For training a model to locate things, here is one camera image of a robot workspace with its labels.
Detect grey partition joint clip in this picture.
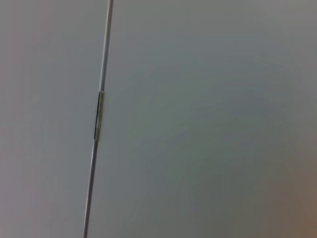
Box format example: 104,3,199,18
94,91,105,142

